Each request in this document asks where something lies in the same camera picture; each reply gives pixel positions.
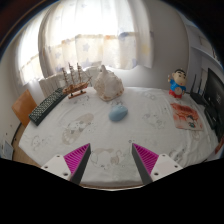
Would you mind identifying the black computer monitor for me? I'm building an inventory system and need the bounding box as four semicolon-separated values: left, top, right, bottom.
203;68;224;141

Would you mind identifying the brown wooden chair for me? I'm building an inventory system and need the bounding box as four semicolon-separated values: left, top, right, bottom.
11;89;38;128

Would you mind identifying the red printed mouse pad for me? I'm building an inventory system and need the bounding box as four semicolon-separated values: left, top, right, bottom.
170;102;204;131

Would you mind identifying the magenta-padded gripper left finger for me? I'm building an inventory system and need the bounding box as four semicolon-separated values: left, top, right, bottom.
41;143;92;185

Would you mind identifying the black router with antennas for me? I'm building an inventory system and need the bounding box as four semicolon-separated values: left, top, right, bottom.
189;73;209;106

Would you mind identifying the white cartoon-print tablecloth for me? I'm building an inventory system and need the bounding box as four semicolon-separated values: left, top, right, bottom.
18;86;219;188

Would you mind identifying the white star-print curtain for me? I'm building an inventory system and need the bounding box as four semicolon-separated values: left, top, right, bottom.
16;0;155;84

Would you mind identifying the light blue computer mouse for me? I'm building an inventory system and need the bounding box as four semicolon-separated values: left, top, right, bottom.
108;104;129;122

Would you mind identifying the wooden model sailing ship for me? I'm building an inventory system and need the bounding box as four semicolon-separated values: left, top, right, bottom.
61;62;93;100

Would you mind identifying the black computer keyboard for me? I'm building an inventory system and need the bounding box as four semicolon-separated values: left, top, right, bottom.
28;87;69;127

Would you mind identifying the large white conch shell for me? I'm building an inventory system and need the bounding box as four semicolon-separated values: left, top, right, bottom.
93;64;125;102

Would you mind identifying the cartoon boy figurine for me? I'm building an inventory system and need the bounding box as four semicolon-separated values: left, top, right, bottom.
167;68;188;100

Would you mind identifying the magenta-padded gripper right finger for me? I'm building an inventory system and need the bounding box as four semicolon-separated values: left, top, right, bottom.
131;143;184;185

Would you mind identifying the white wall shelf unit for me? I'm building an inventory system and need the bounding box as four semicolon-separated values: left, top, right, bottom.
184;19;224;68

